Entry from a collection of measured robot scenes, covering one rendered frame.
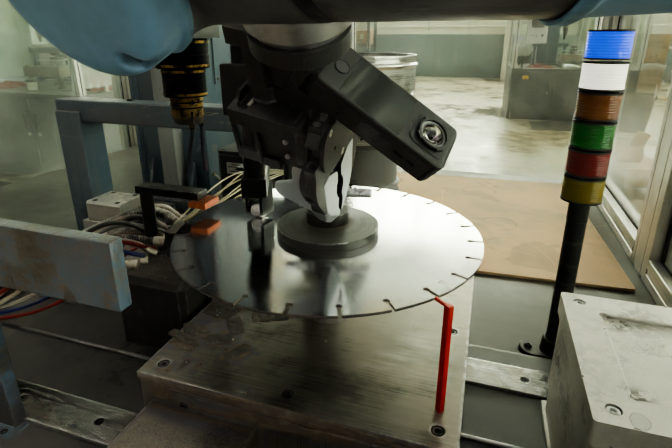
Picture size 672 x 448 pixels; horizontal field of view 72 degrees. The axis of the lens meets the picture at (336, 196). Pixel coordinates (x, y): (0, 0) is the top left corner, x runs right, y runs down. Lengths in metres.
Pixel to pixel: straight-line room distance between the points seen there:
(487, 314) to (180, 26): 0.67
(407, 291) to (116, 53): 0.30
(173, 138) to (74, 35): 0.98
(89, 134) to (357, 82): 0.70
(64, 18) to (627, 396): 0.41
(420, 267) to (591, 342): 0.16
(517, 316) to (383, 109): 0.51
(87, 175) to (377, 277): 0.67
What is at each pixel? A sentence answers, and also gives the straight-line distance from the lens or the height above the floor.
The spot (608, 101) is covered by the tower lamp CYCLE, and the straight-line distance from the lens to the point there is 0.58.
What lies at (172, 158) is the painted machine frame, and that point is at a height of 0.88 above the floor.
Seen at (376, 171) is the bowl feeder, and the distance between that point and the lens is 1.21.
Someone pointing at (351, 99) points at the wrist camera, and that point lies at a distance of 0.33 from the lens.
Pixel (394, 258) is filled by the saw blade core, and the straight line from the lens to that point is 0.45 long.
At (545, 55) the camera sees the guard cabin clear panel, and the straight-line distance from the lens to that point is 1.52.
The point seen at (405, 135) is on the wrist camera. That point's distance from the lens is 0.33.
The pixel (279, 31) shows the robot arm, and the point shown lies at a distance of 0.29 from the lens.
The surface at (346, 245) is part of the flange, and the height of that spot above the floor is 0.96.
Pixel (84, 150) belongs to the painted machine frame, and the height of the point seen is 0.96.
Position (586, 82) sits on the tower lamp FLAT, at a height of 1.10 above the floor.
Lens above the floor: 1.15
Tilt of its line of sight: 19 degrees down
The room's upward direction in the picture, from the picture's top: straight up
